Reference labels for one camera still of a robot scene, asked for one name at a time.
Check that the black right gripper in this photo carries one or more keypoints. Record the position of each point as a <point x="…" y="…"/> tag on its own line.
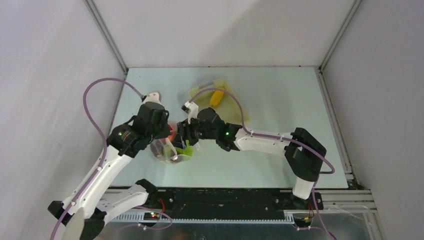
<point x="185" y="135"/>

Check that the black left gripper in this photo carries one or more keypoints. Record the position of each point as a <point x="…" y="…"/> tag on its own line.
<point x="166" y="131"/>

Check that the red bell pepper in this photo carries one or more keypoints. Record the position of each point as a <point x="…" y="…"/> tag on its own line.
<point x="172" y="129"/>

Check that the clear dotted zip bag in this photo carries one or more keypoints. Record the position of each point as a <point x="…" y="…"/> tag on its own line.
<point x="163" y="149"/>

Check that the yellow banana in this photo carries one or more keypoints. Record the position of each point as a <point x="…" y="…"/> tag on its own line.
<point x="217" y="97"/>

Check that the green leaf vegetable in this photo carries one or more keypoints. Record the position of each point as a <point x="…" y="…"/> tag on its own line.
<point x="188" y="151"/>

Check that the orange peach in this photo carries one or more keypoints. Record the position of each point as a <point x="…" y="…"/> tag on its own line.
<point x="171" y="136"/>

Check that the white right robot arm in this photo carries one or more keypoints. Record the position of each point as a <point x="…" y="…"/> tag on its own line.
<point x="303" y="152"/>

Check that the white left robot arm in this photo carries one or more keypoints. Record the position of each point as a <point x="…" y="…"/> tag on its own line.
<point x="84" y="213"/>

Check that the pale yellow perforated basket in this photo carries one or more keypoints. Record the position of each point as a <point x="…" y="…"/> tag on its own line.
<point x="227" y="108"/>

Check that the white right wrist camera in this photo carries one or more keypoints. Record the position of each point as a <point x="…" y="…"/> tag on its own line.
<point x="192" y="110"/>

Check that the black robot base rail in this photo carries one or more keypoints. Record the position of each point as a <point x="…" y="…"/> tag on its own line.
<point x="227" y="204"/>

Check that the aluminium frame rail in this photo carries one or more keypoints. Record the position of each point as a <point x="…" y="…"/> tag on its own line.
<point x="355" y="199"/>

